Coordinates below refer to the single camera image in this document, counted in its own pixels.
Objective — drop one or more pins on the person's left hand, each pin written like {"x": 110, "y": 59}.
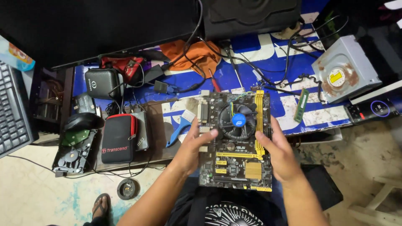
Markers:
{"x": 188, "y": 153}

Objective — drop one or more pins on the person's right hand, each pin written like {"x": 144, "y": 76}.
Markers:
{"x": 282, "y": 160}

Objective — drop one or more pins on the black yellow computer motherboard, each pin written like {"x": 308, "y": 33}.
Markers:
{"x": 234, "y": 163}

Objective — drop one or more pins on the black stool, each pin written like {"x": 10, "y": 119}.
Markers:
{"x": 323, "y": 185}

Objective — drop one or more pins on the grey external drive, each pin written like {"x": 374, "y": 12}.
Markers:
{"x": 142, "y": 131}

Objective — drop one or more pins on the green memory stick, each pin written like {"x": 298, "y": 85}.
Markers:
{"x": 301, "y": 105}

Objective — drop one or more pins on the black round cooler fan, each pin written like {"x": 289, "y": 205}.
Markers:
{"x": 237, "y": 121}

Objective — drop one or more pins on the person's black printed shirt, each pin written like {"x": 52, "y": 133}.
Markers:
{"x": 226, "y": 210}

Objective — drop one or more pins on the round black disc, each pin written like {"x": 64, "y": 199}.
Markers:
{"x": 127, "y": 189}

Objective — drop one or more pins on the black video adapter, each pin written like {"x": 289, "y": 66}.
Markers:
{"x": 165, "y": 87}

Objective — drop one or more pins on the black pouch with red zip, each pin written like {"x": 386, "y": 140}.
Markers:
{"x": 117, "y": 141}

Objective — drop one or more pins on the black power adapter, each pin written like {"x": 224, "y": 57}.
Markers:
{"x": 154, "y": 72}

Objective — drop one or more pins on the orange cloth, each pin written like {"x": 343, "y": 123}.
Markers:
{"x": 201, "y": 56}

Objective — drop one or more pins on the black flip-flop sandal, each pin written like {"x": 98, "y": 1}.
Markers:
{"x": 101, "y": 208}

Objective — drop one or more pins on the white plastic chair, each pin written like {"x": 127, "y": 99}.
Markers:
{"x": 377, "y": 204}

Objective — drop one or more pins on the rusty silver optical drive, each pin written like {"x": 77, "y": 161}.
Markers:
{"x": 345, "y": 70}

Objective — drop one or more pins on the red fabric pouch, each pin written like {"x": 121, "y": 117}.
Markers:
{"x": 121, "y": 66}

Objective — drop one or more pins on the black computer mouse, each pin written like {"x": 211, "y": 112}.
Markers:
{"x": 82, "y": 121}

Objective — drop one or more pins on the black hard carry case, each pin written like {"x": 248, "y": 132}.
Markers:
{"x": 101, "y": 83}

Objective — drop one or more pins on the opened black hard drive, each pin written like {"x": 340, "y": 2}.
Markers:
{"x": 73, "y": 153}

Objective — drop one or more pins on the white panel strip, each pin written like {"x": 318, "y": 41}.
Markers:
{"x": 377, "y": 92}

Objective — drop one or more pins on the small grey battery pack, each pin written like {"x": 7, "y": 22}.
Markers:
{"x": 84, "y": 103}

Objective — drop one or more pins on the blue white banner sheet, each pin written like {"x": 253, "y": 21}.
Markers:
{"x": 251, "y": 47}

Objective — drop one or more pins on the black flat monitor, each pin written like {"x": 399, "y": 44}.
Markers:
{"x": 94, "y": 28}

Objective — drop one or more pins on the black computer keyboard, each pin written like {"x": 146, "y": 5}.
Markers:
{"x": 12, "y": 110}

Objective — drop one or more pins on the colourful cardboard box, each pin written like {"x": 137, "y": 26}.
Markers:
{"x": 15, "y": 56}

